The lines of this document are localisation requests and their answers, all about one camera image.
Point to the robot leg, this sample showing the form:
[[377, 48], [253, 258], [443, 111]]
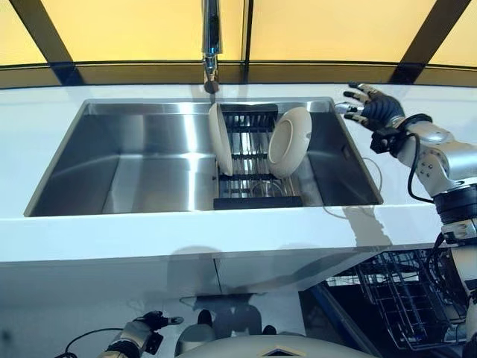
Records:
[[269, 330], [194, 337]]

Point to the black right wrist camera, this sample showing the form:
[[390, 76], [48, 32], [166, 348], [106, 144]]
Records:
[[384, 141]]

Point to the black sink dish rack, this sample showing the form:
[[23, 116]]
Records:
[[257, 203]]

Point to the robot left leg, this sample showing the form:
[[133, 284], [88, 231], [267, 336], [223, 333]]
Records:
[[194, 337]]

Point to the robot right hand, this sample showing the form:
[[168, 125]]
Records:
[[382, 110]]

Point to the cream deep plate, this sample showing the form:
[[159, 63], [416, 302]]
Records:
[[288, 143]]

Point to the chrome kitchen faucet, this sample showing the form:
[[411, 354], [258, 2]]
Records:
[[211, 33]]

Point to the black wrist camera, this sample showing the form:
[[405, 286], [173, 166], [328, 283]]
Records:
[[384, 141], [154, 343]]

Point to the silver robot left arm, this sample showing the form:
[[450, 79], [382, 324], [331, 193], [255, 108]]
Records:
[[132, 333]]

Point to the dark window frame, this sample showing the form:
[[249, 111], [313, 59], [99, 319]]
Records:
[[46, 37]]

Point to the stainless steel sink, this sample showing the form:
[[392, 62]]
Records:
[[130, 156]]

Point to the robot right leg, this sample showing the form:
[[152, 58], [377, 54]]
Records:
[[269, 330]]

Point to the white cabinet door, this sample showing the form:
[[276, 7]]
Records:
[[112, 276], [279, 266]]

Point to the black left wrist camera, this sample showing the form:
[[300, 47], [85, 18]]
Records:
[[154, 343]]

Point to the grey robot torso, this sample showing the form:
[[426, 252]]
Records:
[[279, 348]]

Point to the round steel sink drain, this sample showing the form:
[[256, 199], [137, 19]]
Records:
[[266, 188]]

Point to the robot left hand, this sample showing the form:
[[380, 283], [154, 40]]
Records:
[[151, 320]]

